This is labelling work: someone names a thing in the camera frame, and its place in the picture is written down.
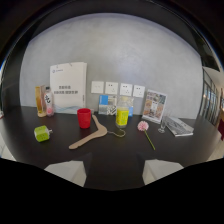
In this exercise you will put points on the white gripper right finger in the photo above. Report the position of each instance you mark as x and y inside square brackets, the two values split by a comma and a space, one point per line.
[156, 170]

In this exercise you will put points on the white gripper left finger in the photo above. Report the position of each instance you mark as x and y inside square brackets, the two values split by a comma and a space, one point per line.
[71, 170]

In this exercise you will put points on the green and white adapter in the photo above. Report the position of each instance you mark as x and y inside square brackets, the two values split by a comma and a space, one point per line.
[42, 133]

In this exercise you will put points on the wooden clothes hanger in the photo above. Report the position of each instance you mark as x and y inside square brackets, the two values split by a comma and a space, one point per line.
[89, 135]

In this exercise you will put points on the pink artificial flower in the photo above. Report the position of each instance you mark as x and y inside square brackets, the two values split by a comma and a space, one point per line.
[144, 128]

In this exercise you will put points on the clear stemmed glass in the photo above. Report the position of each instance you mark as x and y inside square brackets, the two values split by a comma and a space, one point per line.
[162, 123]

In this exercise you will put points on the red plastic cup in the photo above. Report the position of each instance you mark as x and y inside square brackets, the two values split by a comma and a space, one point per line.
[84, 117]

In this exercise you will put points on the colourful picture stand card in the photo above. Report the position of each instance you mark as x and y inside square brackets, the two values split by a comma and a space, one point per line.
[154, 105]

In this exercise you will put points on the yellow label drink bottle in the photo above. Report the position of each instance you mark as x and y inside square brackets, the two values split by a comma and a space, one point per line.
[122, 114]

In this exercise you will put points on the pink label drink bottle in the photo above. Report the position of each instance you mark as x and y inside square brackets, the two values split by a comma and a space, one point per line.
[49, 102]

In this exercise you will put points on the blue and white card box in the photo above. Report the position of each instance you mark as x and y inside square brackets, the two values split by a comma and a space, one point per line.
[107, 105]

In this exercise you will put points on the tall yellow box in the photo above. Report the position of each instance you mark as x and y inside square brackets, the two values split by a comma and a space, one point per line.
[40, 101]

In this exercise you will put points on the white paper bag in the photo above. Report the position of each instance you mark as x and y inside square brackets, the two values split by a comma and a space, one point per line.
[68, 87]

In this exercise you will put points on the white wall socket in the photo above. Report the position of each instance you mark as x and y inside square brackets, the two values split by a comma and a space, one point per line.
[111, 88]
[139, 91]
[126, 89]
[97, 87]

